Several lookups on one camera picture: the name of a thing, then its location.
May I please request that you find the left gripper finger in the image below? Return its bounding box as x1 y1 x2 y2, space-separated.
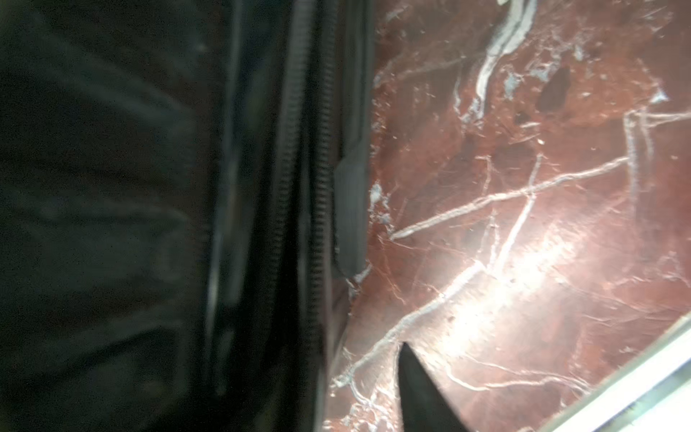
398 342 469 432

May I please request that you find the black ribbed hard-shell suitcase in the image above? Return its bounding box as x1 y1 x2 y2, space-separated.
1 1 375 431

